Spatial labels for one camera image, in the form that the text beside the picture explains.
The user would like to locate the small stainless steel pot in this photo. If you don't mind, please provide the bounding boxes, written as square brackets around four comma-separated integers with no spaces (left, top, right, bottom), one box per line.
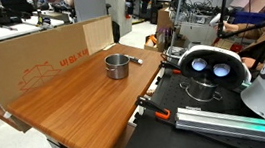
[103,51,133,82]

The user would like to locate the brown cardboard box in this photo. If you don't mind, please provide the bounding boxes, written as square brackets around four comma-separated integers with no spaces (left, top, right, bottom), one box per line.
[154,6,176,33]

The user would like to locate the black camera stand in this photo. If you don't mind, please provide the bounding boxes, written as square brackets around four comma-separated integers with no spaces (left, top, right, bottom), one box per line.
[213,0,265,75]

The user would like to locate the white VR headset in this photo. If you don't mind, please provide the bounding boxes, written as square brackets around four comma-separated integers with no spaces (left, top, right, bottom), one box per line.
[175,39,254,97]

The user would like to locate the grey partition panel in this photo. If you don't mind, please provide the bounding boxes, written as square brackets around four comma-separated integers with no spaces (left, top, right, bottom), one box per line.
[73,0,109,23]

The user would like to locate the brown cardboard panel orange print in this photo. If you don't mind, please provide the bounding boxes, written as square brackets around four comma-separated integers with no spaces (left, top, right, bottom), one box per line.
[0,15,122,112]

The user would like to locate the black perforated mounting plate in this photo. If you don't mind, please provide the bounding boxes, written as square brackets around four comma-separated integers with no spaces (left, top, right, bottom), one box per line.
[108,57,265,148]

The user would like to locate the white handheld controller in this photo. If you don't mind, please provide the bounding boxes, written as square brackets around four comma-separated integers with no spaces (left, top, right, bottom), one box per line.
[208,12,232,28]

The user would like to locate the black orange bar clamp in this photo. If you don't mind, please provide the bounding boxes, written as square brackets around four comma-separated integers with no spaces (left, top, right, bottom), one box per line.
[134,92,173,124]
[160,58,183,79]

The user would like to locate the wide steel pot looped handles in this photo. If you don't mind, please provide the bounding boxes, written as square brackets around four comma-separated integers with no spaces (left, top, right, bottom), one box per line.
[179,75,224,107]

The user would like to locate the aluminium extrusion rail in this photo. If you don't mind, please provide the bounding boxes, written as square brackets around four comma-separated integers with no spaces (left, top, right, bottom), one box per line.
[173,97,265,148]

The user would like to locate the black white Expo marker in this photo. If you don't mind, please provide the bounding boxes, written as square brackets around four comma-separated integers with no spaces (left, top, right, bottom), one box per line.
[126,53,144,66]

